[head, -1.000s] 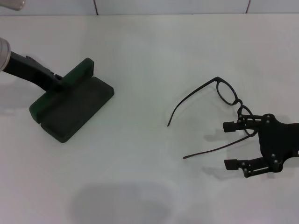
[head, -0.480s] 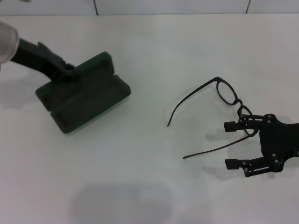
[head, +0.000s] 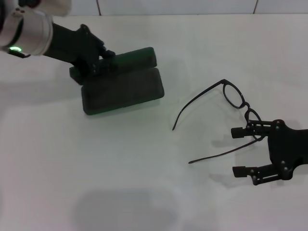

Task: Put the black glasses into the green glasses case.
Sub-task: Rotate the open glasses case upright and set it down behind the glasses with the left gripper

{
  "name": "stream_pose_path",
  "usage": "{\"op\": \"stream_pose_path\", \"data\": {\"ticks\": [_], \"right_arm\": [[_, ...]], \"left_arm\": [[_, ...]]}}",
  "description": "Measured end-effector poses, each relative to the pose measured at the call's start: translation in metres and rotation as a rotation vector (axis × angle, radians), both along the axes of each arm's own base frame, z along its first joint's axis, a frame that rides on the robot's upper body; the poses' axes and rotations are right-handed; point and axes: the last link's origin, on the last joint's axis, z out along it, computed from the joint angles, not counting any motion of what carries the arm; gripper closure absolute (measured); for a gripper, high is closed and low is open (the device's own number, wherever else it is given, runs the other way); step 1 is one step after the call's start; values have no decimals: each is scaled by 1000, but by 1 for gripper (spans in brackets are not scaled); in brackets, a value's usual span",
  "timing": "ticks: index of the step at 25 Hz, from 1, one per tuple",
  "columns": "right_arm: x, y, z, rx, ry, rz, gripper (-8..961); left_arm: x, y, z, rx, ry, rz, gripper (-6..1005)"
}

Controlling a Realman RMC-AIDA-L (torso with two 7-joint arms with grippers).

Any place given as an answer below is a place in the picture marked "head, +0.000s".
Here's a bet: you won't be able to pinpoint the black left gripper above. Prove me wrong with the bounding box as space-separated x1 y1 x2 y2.
44 22 117 76

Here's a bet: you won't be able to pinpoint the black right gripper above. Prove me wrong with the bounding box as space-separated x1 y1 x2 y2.
231 118 308 186

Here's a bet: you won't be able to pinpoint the green glasses case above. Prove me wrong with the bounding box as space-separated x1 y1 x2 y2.
68 47 166 118

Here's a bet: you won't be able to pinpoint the black glasses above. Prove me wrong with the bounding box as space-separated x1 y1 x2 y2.
172 78 265 165

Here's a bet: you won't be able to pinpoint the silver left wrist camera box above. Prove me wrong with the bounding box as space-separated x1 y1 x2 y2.
18 0 73 17

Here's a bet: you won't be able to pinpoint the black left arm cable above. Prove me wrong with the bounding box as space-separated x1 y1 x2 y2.
8 51 31 59

